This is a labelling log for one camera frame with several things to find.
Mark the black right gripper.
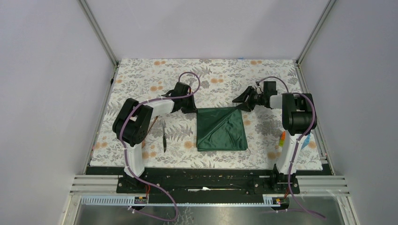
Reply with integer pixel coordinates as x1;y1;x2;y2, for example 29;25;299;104
232;86;267;113

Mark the dark green cloth napkin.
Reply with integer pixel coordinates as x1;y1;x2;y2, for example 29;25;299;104
196;107;248;151

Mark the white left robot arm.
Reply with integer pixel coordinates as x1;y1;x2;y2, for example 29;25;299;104
112;82;197;193

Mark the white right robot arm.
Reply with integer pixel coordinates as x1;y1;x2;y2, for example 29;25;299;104
233;81;317;194

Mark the copper spoon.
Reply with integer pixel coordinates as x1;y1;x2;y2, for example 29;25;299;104
146;116;159;136

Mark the black table knife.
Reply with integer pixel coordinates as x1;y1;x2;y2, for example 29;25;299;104
161;119;167;153

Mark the floral patterned table mat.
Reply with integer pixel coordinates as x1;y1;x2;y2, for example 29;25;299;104
90;58;324;171

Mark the colourful toy block stack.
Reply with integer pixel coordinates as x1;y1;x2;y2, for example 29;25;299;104
278;131;311;149

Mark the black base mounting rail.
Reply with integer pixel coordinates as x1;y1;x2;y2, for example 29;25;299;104
86;166;300;204

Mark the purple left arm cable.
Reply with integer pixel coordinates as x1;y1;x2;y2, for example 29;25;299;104
119;71;201;222

